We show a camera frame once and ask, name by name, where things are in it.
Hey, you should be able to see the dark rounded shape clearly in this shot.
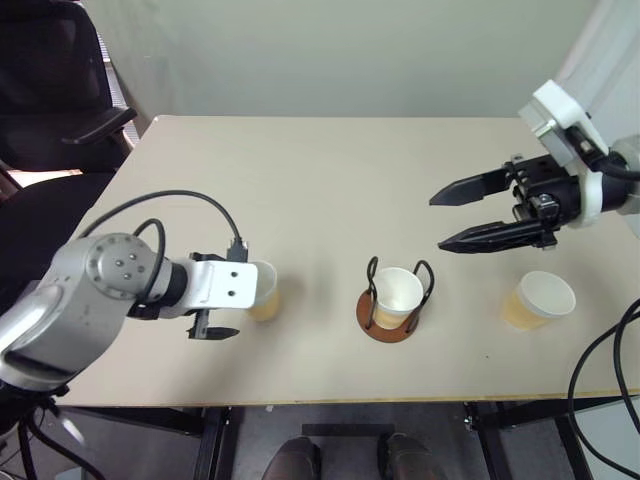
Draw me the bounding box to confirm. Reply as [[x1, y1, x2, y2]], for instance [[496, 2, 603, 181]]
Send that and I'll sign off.
[[261, 435, 322, 480], [383, 431, 447, 480]]

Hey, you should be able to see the white paper cup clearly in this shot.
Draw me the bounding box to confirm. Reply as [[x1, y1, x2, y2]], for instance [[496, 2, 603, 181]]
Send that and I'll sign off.
[[501, 270, 578, 333], [373, 267, 426, 331], [246, 259, 280, 323]]

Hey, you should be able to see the white slatted blind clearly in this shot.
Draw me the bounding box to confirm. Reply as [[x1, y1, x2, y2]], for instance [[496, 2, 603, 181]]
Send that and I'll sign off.
[[98, 33, 143, 152]]

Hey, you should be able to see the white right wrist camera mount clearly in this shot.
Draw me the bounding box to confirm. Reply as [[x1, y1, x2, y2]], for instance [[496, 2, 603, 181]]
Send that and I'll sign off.
[[518, 79, 612, 229]]

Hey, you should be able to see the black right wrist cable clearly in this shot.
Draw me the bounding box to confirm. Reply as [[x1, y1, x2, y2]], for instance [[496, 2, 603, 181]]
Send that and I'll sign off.
[[569, 127, 640, 182]]

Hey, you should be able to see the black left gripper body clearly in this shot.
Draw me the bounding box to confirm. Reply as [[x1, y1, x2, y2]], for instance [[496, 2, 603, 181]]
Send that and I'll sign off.
[[187, 251, 225, 342]]

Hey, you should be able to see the black hanging cable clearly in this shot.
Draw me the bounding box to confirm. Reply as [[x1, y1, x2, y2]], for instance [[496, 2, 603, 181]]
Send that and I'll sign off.
[[615, 312, 640, 419], [567, 297, 640, 480]]

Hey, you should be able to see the black metal table frame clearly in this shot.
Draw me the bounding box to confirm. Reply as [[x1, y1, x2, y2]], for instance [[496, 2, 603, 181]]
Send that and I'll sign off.
[[49, 398, 640, 480]]

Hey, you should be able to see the black office chair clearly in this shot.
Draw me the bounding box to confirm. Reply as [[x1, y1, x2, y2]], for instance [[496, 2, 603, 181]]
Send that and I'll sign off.
[[0, 0, 139, 321]]

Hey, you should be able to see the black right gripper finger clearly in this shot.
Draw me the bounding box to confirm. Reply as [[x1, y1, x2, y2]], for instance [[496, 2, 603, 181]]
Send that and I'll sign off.
[[429, 167, 517, 208], [437, 218, 545, 254]]

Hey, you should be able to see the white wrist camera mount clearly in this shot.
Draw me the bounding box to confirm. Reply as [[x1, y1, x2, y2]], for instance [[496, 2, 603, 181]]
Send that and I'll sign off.
[[188, 258, 259, 314], [518, 79, 612, 229]]

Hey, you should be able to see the black cable under table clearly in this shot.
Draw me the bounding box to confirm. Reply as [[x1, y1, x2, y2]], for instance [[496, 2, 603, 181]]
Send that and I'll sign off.
[[17, 394, 109, 480]]

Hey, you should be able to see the black flat base plate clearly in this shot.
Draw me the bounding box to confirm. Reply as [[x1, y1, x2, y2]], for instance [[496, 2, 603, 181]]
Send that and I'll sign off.
[[301, 422, 397, 441]]

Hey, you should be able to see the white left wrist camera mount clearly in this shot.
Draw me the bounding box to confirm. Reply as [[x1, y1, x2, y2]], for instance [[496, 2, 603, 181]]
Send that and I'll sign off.
[[188, 258, 259, 314]]

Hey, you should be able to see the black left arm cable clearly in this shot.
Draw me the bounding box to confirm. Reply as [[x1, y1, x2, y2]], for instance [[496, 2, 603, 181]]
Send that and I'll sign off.
[[77, 189, 250, 309]]

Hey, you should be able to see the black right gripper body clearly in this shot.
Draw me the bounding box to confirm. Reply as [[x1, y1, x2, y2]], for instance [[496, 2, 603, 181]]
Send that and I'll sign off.
[[502, 153, 587, 250]]

